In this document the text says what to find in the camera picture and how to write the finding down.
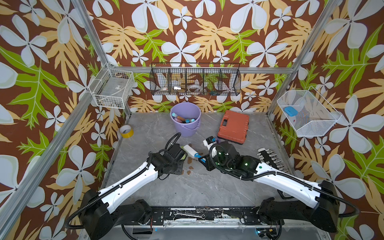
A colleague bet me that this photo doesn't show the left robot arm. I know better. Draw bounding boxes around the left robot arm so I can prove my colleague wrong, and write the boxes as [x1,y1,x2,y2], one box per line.
[64,144,187,240]

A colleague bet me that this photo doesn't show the blue object in basket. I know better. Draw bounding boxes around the blue object in basket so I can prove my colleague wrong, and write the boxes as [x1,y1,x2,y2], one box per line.
[284,106,299,117]

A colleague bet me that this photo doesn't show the white brush blue handle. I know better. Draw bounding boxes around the white brush blue handle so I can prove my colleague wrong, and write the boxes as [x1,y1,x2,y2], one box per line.
[184,145,207,164]

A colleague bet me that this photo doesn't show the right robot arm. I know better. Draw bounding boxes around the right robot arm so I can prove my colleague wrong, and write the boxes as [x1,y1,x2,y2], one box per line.
[207,141,360,233]

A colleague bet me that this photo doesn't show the red plastic tool case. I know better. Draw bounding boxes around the red plastic tool case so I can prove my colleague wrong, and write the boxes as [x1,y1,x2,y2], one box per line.
[218,110,250,145]

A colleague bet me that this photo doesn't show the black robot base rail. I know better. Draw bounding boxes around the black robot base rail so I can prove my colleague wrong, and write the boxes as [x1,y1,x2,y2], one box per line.
[143,206,286,226]

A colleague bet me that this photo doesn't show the white wire basket left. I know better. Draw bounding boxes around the white wire basket left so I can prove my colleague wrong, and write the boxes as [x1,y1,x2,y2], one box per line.
[89,64,135,110]

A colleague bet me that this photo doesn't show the purple plastic bucket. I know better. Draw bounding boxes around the purple plastic bucket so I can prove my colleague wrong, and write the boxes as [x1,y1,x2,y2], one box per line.
[170,102,202,137]

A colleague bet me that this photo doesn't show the black wire basket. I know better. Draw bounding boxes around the black wire basket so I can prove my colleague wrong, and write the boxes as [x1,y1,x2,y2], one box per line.
[149,63,242,96]

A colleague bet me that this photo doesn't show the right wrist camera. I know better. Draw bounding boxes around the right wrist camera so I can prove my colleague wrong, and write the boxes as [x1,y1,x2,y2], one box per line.
[203,136,218,150]

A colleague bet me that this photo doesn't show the white wire basket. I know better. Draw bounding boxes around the white wire basket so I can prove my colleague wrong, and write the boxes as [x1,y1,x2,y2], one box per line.
[277,87,342,138]
[89,64,135,110]

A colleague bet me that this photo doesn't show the yellow tape roll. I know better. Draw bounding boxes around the yellow tape roll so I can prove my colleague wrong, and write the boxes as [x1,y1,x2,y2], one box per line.
[119,125,134,139]

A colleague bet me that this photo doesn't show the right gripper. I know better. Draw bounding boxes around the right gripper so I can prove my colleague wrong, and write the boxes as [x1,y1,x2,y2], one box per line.
[196,152,235,172]

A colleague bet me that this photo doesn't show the black socket bit rack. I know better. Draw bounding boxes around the black socket bit rack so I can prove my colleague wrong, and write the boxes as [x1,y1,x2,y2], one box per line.
[257,148,289,173]

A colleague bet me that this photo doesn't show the white wire basket right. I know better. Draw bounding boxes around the white wire basket right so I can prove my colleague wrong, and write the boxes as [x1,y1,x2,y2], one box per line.
[277,87,342,138]

